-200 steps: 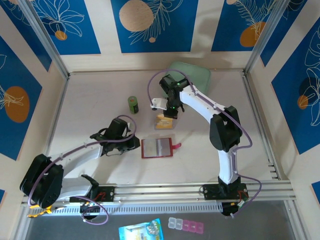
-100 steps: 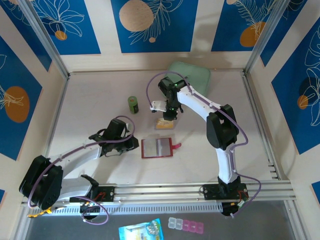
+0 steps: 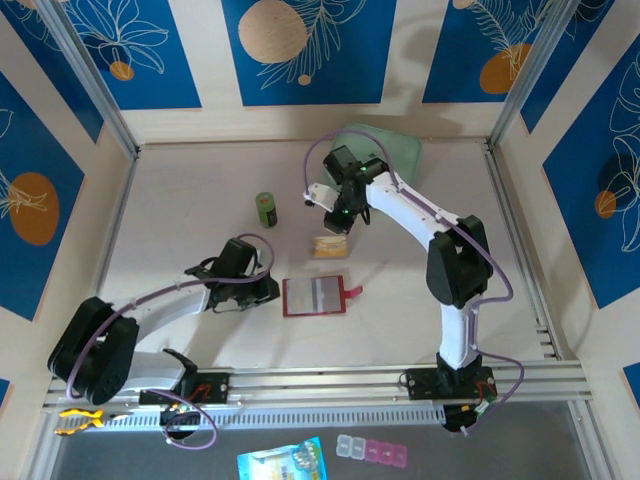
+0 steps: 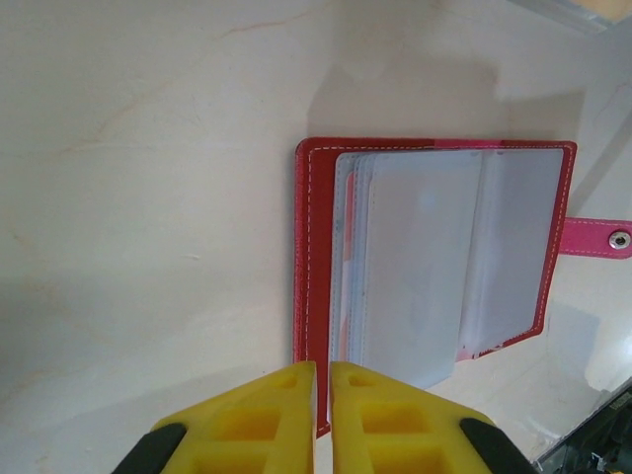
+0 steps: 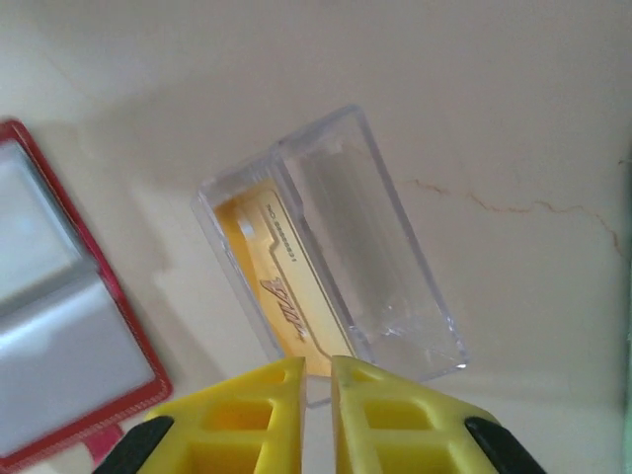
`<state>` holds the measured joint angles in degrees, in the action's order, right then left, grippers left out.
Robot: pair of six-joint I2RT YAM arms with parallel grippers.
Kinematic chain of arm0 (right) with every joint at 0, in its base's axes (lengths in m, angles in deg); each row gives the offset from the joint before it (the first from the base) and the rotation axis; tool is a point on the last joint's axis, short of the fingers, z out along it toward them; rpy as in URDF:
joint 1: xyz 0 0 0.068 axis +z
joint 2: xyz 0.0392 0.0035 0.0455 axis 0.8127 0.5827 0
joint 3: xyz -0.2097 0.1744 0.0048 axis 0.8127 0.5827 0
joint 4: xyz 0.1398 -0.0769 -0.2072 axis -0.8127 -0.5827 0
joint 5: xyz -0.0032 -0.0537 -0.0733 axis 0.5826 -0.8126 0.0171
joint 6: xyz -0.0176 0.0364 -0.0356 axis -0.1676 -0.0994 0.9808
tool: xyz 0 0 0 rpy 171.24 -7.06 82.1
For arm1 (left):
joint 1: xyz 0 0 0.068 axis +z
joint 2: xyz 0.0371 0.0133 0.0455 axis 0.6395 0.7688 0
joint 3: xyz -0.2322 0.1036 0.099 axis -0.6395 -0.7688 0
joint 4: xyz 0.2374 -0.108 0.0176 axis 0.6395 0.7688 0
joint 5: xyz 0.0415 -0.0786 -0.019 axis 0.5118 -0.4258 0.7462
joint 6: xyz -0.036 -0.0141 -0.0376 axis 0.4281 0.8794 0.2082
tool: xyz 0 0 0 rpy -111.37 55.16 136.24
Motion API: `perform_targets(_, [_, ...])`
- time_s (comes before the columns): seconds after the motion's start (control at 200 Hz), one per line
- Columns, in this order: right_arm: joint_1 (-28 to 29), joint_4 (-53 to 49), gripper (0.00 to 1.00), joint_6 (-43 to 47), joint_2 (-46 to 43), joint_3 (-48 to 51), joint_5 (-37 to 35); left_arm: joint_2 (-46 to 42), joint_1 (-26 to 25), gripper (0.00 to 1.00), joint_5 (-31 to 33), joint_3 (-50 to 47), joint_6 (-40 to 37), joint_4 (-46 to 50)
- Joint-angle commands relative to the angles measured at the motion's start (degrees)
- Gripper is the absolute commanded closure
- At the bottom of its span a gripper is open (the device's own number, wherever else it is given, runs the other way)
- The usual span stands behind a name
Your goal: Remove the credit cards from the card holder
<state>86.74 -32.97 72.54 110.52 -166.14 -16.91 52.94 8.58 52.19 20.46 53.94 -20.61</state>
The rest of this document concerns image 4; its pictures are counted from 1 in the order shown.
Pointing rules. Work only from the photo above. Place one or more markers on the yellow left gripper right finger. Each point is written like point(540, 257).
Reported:
point(395, 434)

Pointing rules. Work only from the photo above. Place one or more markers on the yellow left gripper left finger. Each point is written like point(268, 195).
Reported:
point(257, 434)

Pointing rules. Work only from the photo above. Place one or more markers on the red card holder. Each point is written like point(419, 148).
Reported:
point(316, 247)

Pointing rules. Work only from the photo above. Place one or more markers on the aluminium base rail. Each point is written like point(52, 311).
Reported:
point(563, 444)

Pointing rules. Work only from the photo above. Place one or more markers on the aluminium side rail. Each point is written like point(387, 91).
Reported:
point(592, 12)

